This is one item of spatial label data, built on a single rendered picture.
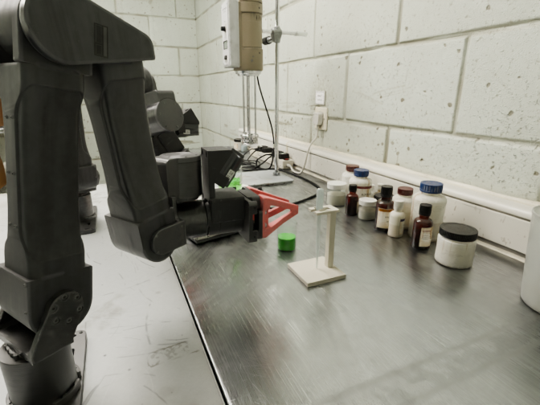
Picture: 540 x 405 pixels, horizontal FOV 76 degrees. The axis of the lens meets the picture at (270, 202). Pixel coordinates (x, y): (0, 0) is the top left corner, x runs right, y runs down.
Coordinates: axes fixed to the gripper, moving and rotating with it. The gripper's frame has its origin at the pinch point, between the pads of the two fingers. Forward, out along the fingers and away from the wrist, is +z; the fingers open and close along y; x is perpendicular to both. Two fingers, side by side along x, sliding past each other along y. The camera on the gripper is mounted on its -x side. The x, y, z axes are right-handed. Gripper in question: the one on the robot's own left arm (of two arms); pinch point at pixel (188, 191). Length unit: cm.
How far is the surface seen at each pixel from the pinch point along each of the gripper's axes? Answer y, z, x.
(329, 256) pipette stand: -29.6, 15.2, -1.7
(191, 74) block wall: 200, 20, -161
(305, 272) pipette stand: -27.3, 14.8, 3.1
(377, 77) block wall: -14, 10, -67
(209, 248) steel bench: -4.9, 10.7, 6.0
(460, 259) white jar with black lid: -47, 27, -15
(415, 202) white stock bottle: -36, 24, -27
